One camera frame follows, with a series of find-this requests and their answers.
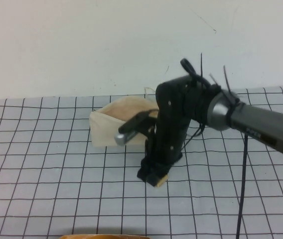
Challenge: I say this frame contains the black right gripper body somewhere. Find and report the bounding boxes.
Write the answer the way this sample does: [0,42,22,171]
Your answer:
[145,75,194,168]

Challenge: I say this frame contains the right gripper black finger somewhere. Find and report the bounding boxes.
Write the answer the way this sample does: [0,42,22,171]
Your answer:
[137,157,160,187]
[156,163,172,178]

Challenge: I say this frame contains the beige eraser with paper sleeve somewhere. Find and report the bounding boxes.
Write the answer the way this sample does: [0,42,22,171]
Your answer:
[156,174,169,189]

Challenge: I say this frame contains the cream fabric pencil case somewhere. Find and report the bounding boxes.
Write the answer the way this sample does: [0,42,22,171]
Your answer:
[89,86,160,148]

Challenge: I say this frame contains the black zip tie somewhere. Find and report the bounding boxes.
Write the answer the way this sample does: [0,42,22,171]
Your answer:
[222,65,241,105]
[199,52,205,78]

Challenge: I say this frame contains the brown wooden rounded object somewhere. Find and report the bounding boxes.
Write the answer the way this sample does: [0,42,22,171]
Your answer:
[58,233,149,239]

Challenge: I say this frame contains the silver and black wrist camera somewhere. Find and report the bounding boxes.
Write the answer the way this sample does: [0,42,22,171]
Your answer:
[115,109,159,146]

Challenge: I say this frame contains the black looped wrist cable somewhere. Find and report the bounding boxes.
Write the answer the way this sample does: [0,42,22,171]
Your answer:
[180,58,208,87]

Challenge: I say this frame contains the black hanging cable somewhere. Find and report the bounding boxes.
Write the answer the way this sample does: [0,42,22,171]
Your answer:
[236,130,250,239]

